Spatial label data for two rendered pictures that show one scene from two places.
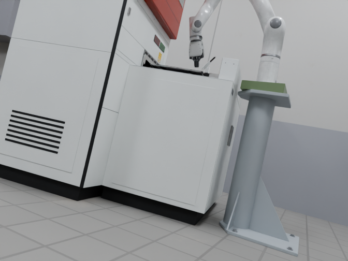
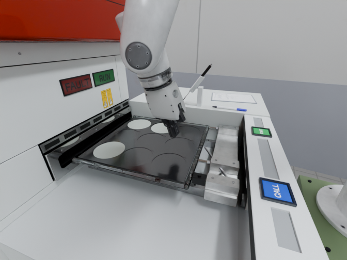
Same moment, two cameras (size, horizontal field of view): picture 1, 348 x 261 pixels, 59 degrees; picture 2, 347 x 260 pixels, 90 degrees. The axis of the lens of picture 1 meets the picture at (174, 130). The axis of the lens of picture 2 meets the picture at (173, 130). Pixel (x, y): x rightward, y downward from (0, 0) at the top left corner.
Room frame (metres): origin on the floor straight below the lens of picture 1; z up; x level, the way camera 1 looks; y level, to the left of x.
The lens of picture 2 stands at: (1.60, -0.08, 1.22)
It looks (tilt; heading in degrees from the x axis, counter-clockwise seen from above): 27 degrees down; 3
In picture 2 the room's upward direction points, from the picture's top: straight up
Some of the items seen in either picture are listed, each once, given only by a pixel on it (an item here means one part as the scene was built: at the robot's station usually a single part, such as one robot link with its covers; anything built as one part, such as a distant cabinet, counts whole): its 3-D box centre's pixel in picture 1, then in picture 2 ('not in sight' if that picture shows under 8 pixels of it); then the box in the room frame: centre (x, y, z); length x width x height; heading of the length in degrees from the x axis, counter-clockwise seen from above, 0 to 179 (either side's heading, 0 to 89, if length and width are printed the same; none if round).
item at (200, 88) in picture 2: (205, 69); (196, 90); (2.35, -0.14, 1.03); 0.06 x 0.04 x 0.13; 75
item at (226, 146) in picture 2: not in sight; (224, 158); (2.09, -0.23, 0.87); 0.36 x 0.08 x 0.03; 165
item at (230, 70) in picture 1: (231, 82); (260, 175); (1.99, -0.30, 0.89); 0.55 x 0.09 x 0.14; 165
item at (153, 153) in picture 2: (181, 75); (151, 140); (2.14, 0.03, 0.90); 0.34 x 0.34 x 0.01; 75
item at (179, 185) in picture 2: (175, 68); (124, 172); (1.97, 0.08, 0.90); 0.37 x 0.01 x 0.01; 75
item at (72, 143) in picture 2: (153, 70); (101, 133); (2.19, 0.24, 0.89); 0.44 x 0.02 x 0.10; 165
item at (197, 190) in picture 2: not in sight; (153, 178); (2.01, 0.01, 0.84); 0.50 x 0.02 x 0.03; 75
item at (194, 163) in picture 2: not in sight; (200, 149); (2.10, -0.14, 0.90); 0.38 x 0.01 x 0.01; 165
